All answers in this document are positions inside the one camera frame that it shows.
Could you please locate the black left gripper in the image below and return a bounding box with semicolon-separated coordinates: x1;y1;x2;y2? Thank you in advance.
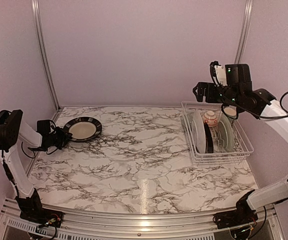
47;126;72;150

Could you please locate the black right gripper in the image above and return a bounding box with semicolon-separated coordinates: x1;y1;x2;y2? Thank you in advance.
193;81;242;108

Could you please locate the black rimmed cream plate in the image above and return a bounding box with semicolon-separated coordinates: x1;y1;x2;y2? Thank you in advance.
63;116;102;143

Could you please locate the red green leaf plate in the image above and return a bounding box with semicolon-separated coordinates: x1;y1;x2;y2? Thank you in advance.
191;110;206;154

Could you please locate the pale green flower plate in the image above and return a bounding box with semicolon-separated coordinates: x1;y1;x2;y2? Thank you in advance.
216;114;234;153

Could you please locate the dark red flower plate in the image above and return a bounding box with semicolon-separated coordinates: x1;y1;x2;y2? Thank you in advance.
204;123;214;154

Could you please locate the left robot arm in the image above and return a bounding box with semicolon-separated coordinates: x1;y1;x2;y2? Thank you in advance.
0;109;72;223

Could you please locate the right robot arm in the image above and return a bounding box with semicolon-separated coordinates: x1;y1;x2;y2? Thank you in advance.
193;61;288;224

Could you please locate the pale green flower bowl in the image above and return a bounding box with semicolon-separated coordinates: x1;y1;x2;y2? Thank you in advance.
181;112;193;133

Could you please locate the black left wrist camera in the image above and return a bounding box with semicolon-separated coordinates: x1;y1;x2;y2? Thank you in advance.
37;119;51;136

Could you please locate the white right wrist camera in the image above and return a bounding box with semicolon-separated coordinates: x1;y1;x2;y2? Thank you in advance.
210;61;227;87

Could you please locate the white wire dish rack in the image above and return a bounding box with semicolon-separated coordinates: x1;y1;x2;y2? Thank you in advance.
181;101;254;165

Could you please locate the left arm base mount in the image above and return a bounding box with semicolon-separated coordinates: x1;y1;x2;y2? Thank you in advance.
16;197;64;228

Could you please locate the aluminium right corner post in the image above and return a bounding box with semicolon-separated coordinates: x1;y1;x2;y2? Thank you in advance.
234;0;254;64

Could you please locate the aluminium corner post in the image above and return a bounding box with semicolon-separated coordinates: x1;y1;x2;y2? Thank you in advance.
234;0;254;64
31;0;61;112

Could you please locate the aluminium front frame rail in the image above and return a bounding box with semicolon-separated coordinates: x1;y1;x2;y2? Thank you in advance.
0;197;286;240

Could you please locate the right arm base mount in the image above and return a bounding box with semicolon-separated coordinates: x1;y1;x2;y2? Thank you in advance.
212;197;258;229

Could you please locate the aluminium left corner post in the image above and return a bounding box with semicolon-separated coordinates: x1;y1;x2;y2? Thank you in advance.
31;0;61;112

